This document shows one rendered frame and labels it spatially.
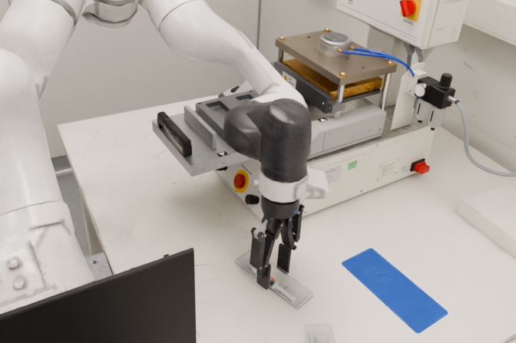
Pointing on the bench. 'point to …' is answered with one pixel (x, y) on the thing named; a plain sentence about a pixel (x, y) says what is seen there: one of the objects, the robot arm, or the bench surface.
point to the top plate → (338, 56)
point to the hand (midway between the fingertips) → (273, 267)
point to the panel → (251, 167)
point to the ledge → (494, 215)
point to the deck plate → (368, 140)
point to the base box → (372, 167)
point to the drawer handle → (175, 133)
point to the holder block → (211, 113)
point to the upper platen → (355, 90)
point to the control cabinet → (406, 11)
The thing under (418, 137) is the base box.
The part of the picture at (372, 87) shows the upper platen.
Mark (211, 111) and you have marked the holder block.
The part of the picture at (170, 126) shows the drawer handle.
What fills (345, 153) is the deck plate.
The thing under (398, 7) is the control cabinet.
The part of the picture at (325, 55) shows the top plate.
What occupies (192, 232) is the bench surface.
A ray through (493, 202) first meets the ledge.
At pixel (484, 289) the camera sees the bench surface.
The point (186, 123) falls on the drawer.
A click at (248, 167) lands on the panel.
